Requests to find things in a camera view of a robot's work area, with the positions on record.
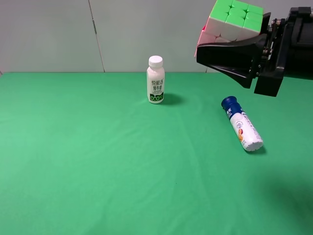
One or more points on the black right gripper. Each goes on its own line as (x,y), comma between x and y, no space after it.
(284,48)

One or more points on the colourful puzzle cube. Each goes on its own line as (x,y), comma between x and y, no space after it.
(230,21)

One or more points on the blue capped white bottle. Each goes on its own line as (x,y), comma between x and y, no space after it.
(243,127)

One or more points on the white milk bottle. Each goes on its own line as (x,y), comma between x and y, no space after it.
(155,80)

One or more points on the green table cloth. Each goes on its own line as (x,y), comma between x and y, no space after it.
(87,154)

